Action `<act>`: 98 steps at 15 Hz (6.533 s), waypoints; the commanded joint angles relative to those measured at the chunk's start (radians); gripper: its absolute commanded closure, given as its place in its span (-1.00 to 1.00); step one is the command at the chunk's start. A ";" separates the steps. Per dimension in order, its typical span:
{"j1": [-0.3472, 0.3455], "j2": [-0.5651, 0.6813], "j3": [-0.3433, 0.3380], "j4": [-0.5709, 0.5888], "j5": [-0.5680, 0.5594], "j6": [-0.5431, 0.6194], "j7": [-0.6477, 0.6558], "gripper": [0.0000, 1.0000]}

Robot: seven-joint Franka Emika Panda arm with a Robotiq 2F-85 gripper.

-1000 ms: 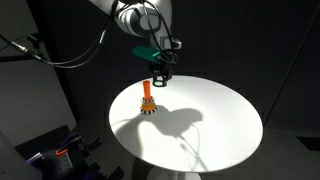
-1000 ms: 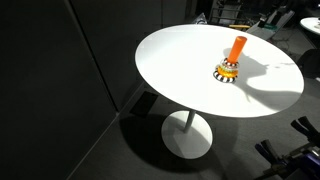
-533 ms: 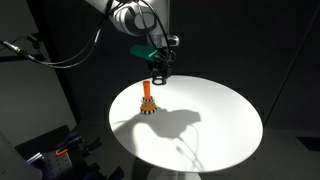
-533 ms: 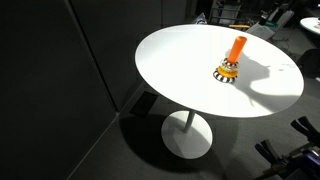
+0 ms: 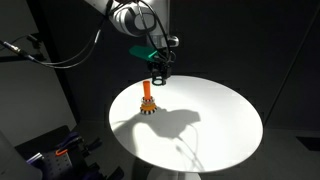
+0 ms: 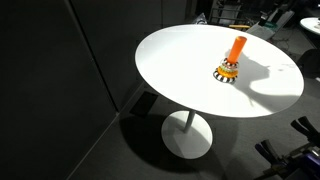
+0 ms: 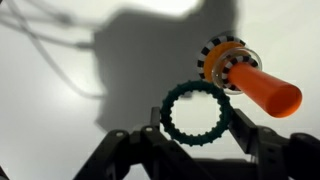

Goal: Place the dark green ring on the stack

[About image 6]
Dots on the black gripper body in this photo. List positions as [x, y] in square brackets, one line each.
[263, 18]

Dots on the dark metal rack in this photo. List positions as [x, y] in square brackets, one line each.
[222, 11]

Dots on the orange stacking pole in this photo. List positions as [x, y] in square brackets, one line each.
[237, 49]

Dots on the white table post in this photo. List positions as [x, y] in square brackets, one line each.
[189, 121]

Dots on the purple blue device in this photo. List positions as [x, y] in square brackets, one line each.
[310, 160]

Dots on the dark round chair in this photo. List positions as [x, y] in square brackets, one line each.
[310, 63]

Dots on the white round table base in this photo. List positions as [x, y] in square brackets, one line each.
[186, 141]

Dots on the yellow bar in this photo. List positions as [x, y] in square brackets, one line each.
[239, 26]

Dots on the small white round table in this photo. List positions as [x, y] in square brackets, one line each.
[311, 24]

